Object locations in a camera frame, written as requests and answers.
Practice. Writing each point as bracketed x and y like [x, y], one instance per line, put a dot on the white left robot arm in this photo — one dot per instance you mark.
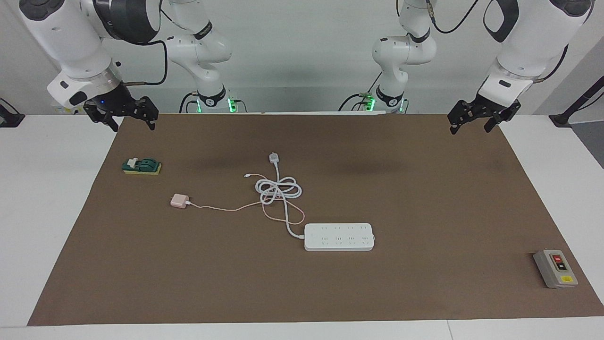
[533, 42]

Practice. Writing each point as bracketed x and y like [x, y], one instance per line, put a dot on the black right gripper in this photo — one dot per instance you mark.
[115, 101]

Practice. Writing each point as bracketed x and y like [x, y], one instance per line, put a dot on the white box yellow label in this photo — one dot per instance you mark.
[66, 109]

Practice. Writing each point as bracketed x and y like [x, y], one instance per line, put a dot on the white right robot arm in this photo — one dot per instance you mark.
[71, 42]

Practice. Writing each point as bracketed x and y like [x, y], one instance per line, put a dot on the white power strip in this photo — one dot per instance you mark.
[339, 237]

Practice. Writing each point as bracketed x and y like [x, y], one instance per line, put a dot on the grey on-off switch box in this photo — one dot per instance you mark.
[557, 271]

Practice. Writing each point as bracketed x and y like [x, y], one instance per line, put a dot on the pink charger block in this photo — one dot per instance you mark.
[178, 201]

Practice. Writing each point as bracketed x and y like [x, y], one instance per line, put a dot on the brown table mat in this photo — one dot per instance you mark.
[424, 212]

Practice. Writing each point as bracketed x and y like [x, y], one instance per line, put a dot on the black stand foot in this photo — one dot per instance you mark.
[9, 119]
[561, 119]

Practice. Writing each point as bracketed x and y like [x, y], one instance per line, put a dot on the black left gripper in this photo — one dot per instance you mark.
[490, 109]

